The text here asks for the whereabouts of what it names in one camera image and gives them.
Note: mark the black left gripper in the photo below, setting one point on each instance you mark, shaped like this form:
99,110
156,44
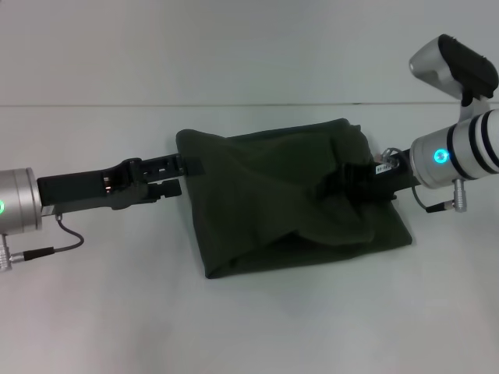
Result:
78,191

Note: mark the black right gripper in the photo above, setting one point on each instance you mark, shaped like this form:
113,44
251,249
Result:
386,181

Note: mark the dark green shirt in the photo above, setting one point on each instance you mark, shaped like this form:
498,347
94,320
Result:
288,202

